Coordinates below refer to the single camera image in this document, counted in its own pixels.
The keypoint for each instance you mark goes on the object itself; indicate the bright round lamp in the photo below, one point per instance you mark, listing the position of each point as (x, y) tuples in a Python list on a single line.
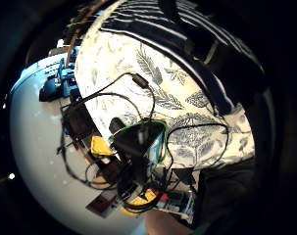
[(11, 176)]

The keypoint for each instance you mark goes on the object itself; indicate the black device box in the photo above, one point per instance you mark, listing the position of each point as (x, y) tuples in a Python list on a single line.
[(77, 122)]

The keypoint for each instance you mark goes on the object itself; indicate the the person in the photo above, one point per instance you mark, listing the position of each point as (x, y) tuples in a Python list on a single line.
[(226, 196)]

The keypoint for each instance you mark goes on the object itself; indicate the yellow block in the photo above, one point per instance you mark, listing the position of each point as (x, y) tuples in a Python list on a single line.
[(100, 146)]

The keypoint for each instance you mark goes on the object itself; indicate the brown flat panel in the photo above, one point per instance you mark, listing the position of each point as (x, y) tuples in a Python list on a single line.
[(101, 202)]

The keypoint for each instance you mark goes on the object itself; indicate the white leaf print cloth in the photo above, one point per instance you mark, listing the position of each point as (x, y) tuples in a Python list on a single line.
[(128, 62)]

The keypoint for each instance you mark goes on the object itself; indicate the blue equipment box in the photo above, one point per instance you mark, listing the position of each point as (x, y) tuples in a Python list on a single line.
[(64, 81)]

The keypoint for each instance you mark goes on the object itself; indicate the yellow black tape roll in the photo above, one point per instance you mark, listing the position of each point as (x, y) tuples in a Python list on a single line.
[(139, 199)]

